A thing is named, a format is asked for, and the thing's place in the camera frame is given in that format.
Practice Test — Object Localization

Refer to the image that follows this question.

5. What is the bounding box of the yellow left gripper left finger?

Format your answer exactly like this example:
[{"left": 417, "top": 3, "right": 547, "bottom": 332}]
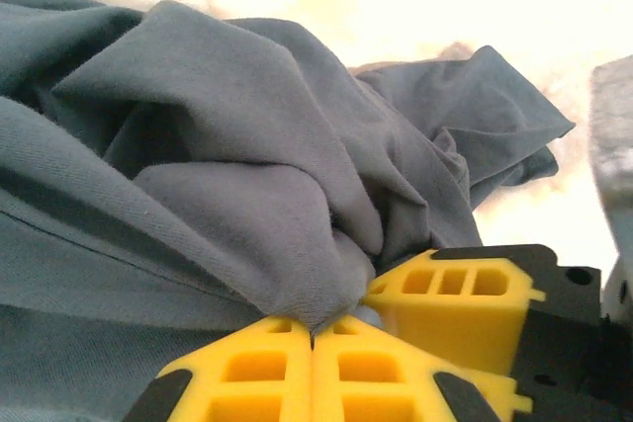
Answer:
[{"left": 122, "top": 315, "right": 315, "bottom": 422}]

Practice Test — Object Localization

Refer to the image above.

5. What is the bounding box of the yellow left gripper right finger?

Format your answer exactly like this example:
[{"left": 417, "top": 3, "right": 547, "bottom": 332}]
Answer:
[{"left": 312, "top": 314, "right": 534, "bottom": 422}]

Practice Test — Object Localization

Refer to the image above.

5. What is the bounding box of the grey t-shirt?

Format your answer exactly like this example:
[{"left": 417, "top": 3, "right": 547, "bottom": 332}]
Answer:
[{"left": 0, "top": 0, "right": 578, "bottom": 422}]

